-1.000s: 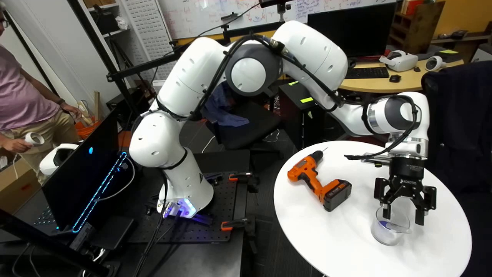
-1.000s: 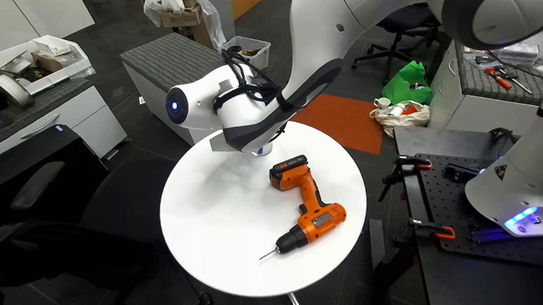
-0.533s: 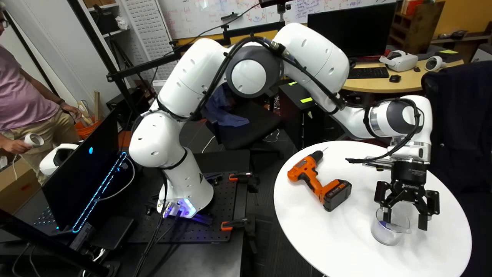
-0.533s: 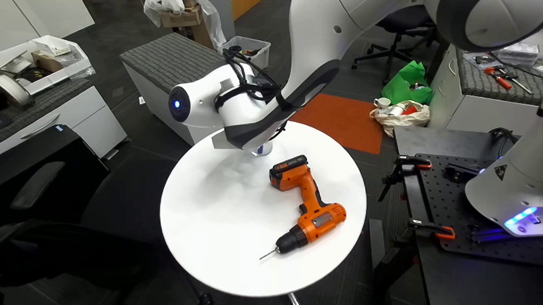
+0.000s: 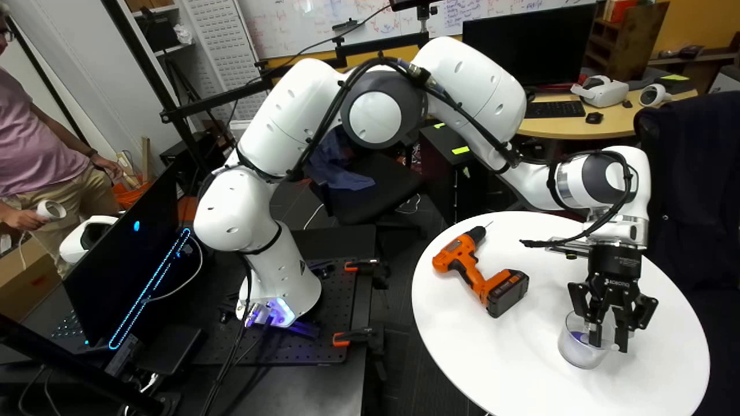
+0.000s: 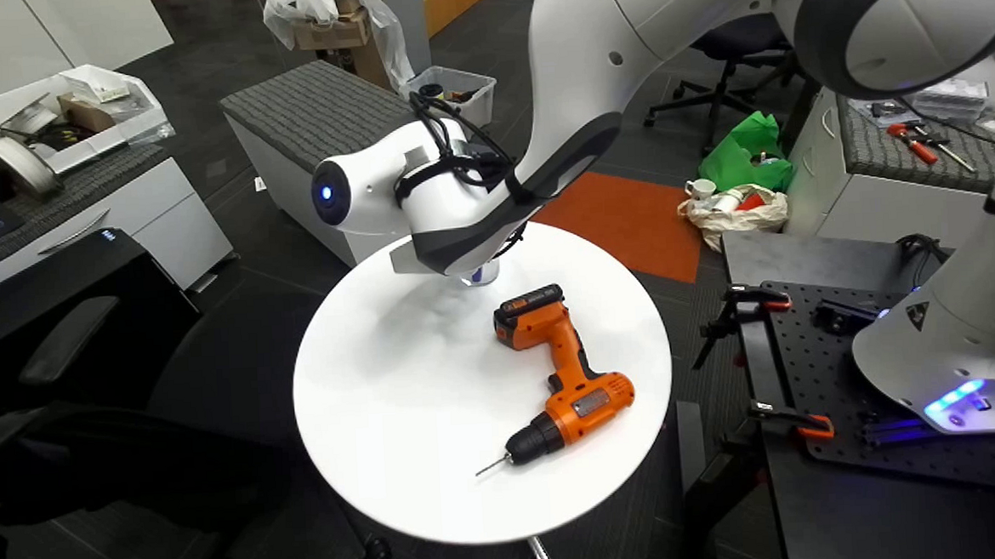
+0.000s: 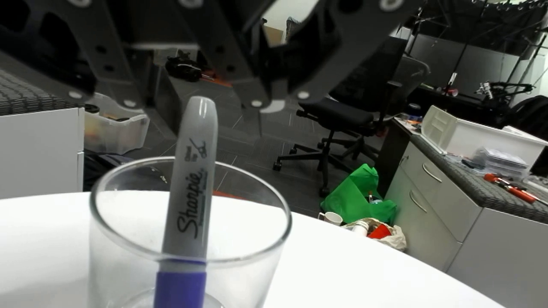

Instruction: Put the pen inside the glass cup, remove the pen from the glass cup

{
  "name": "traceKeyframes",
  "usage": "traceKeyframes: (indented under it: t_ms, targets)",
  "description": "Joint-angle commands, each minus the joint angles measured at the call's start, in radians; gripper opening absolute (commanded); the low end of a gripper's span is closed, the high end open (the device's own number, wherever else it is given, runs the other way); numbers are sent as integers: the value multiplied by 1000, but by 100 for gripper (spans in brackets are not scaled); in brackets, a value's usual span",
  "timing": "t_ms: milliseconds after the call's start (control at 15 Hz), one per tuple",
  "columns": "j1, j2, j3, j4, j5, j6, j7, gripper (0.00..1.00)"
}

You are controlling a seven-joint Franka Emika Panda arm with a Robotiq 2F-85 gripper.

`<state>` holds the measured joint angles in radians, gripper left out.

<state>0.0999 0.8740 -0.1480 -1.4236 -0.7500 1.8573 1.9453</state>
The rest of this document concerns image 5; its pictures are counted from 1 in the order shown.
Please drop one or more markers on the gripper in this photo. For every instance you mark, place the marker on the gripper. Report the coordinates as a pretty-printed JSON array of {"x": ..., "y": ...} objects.
[{"x": 615, "y": 267}]

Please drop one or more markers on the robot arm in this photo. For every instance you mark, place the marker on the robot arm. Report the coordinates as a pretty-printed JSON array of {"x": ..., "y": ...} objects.
[{"x": 277, "y": 133}]

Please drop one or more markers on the purple and white pen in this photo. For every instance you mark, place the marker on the purple and white pen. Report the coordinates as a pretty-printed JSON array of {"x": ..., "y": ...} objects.
[{"x": 580, "y": 337}]

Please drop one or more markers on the chair with dark jacket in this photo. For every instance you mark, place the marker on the chair with dark jacket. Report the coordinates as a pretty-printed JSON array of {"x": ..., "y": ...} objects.
[{"x": 699, "y": 196}]

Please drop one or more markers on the round wooden desk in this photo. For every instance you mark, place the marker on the round wooden desk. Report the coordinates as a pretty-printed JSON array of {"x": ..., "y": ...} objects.
[{"x": 578, "y": 128}]

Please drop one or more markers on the black computer mouse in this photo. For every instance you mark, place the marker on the black computer mouse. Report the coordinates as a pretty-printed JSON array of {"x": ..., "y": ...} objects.
[{"x": 594, "y": 117}]

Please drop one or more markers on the black computer tower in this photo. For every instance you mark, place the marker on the black computer tower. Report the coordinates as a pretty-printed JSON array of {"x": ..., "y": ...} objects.
[{"x": 457, "y": 179}]

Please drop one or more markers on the black keyboard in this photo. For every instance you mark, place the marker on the black keyboard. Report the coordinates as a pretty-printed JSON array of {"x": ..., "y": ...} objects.
[{"x": 555, "y": 109}]

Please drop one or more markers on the white headset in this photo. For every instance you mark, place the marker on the white headset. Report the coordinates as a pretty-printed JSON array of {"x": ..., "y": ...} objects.
[
  {"x": 78, "y": 242},
  {"x": 604, "y": 92}
]

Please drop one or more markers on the white hand controller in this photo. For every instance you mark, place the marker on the white hand controller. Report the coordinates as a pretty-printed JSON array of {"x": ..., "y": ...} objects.
[{"x": 652, "y": 95}]

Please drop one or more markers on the orange and black clamp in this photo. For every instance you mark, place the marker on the orange and black clamp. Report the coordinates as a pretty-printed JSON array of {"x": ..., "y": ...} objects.
[
  {"x": 354, "y": 337},
  {"x": 364, "y": 267}
]

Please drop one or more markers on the black office chair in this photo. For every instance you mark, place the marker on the black office chair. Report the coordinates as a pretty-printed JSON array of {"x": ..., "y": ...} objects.
[{"x": 381, "y": 190}]

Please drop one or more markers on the wooden shelf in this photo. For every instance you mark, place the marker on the wooden shelf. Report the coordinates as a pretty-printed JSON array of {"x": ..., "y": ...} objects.
[{"x": 627, "y": 37}]

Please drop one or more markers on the black monitor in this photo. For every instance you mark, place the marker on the black monitor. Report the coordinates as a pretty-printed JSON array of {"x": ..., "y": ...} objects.
[{"x": 529, "y": 46}]

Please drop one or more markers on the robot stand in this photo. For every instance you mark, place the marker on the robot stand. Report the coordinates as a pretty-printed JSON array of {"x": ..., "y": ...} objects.
[{"x": 324, "y": 312}]

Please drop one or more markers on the blue cloth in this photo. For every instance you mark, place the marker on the blue cloth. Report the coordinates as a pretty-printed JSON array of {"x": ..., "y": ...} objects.
[{"x": 338, "y": 167}]

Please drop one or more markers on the whiteboard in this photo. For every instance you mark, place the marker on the whiteboard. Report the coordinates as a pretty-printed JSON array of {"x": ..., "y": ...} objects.
[{"x": 300, "y": 26}]

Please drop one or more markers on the black power brick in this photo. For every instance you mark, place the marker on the black power brick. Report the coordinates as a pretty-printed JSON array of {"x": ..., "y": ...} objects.
[{"x": 170, "y": 349}]

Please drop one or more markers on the white perforated panel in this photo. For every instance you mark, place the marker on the white perforated panel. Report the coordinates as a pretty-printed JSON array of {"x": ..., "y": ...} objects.
[{"x": 225, "y": 46}]

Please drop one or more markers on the black laptop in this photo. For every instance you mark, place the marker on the black laptop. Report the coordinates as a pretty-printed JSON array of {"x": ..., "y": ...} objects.
[{"x": 124, "y": 271}]

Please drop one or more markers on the cardboard box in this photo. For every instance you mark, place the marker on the cardboard box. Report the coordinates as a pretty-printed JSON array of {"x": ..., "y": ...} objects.
[{"x": 23, "y": 283}]

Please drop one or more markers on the person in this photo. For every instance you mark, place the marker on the person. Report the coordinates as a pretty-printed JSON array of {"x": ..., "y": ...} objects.
[{"x": 34, "y": 150}]

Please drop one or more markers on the camera on mount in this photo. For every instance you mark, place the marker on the camera on mount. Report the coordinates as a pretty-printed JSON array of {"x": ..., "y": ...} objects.
[{"x": 419, "y": 8}]

